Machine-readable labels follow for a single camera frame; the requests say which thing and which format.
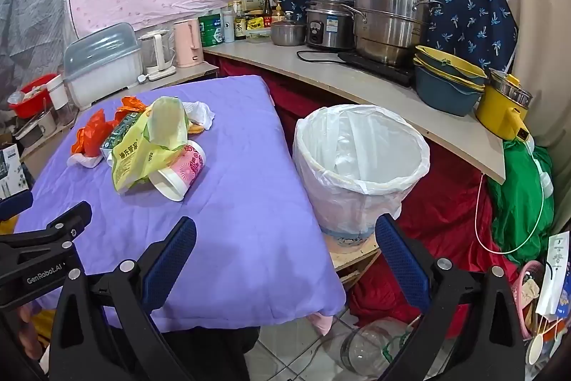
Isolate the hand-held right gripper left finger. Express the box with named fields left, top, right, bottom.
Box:
left=48, top=217, right=202, bottom=381

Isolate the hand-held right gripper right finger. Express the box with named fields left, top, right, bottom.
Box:
left=375, top=215, right=527, bottom=381

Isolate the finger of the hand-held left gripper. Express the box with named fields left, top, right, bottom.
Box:
left=0, top=201, right=92, bottom=257
left=0, top=190, right=35, bottom=222

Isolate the white waste bin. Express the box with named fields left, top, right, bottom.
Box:
left=292, top=104, right=431, bottom=249

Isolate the white bin liner bag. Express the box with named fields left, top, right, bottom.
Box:
left=292, top=104, right=431, bottom=234

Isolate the pink floral paper cup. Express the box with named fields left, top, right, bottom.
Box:
left=149, top=140, right=207, bottom=202

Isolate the orange plastic bag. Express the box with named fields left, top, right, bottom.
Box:
left=70, top=109, right=117, bottom=159

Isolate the yellow-green printed plastic bag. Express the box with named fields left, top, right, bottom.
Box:
left=111, top=113, right=189, bottom=195

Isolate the dark green drink carton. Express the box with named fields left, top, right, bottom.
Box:
left=100, top=113, right=144, bottom=161

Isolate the pale green plastic bag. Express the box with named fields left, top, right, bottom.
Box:
left=146, top=96, right=192, bottom=150

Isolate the orange plastic wrapper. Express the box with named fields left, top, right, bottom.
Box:
left=116, top=96, right=149, bottom=115

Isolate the person's left hand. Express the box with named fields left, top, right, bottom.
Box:
left=15, top=303, right=47, bottom=364

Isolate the printed cardboard box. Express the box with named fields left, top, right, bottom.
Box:
left=0, top=142, right=23, bottom=200

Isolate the yellow cloth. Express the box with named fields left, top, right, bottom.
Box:
left=30, top=309, right=57, bottom=347

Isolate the wooden stool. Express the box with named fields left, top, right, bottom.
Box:
left=323, top=229, right=385, bottom=288

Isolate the purple blanket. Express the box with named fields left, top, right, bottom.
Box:
left=13, top=74, right=348, bottom=335

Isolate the white paper towel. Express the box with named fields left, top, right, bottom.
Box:
left=67, top=152, right=106, bottom=170

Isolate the clear plastic bottle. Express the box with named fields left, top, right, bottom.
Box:
left=341, top=319, right=420, bottom=379

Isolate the pink cloth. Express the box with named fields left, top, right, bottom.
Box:
left=308, top=312, right=335, bottom=336

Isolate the red plastic basin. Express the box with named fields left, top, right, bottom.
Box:
left=8, top=73, right=59, bottom=118

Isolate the clear jar white lid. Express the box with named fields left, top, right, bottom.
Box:
left=46, top=74, right=76, bottom=127

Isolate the pink plastic basket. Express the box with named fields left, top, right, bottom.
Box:
left=513, top=260, right=547, bottom=339

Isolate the crumpled clear plastic bag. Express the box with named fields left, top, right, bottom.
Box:
left=183, top=101, right=216, bottom=130

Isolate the white printed packet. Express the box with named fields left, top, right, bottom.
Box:
left=535, top=231, right=571, bottom=317

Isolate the white dish rack grey lid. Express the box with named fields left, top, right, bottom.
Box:
left=63, top=23, right=144, bottom=110

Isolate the dark blue bowl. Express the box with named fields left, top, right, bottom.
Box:
left=414, top=64, right=485, bottom=117

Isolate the yellow electric pot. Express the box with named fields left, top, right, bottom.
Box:
left=474, top=69, right=534, bottom=141

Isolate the grey printed curtain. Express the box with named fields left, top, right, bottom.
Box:
left=0, top=0, right=76, bottom=96

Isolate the black induction cooker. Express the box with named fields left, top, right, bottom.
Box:
left=337, top=51, right=418, bottom=88

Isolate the white glass kettle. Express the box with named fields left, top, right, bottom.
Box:
left=138, top=29, right=177, bottom=82

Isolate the yellow colander bowl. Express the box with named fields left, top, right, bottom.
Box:
left=414, top=45, right=488, bottom=92

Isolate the pink electric kettle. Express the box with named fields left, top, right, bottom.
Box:
left=173, top=19, right=205, bottom=68

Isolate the large steel steamer pot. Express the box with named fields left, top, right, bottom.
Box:
left=345, top=0, right=442, bottom=67

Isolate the dark bottle white label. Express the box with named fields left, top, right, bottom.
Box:
left=233, top=0, right=248, bottom=41

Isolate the steel rice cooker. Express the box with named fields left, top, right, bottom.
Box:
left=305, top=0, right=358, bottom=50

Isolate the small steel pot with lid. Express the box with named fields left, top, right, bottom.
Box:
left=270, top=11, right=307, bottom=47

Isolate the blue patterned cloth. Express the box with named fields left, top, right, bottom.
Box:
left=273, top=0, right=520, bottom=71

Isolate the beige curtain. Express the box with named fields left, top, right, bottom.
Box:
left=477, top=0, right=571, bottom=150

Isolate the white cable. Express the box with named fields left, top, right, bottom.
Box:
left=474, top=149, right=547, bottom=255

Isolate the black power cable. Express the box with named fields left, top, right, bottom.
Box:
left=297, top=48, right=344, bottom=64

